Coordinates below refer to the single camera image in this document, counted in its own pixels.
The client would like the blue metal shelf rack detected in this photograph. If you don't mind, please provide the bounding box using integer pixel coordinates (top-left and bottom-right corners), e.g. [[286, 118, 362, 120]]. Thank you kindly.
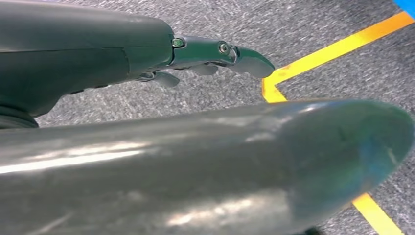
[[393, 0, 415, 19]]

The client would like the yellow floor tape square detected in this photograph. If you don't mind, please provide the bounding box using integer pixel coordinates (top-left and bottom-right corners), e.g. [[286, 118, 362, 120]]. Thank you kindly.
[[261, 11, 415, 235]]

